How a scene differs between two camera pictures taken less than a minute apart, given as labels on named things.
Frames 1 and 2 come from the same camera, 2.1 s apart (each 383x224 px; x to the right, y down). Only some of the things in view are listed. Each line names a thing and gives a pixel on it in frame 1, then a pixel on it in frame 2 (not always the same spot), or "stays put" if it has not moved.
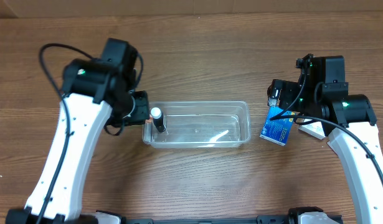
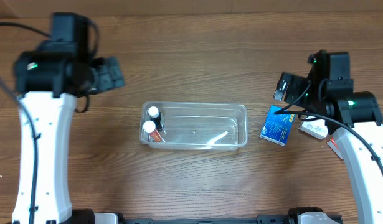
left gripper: [141, 108] → [108, 76]
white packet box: [314, 128] stays put
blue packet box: [277, 130] stays put
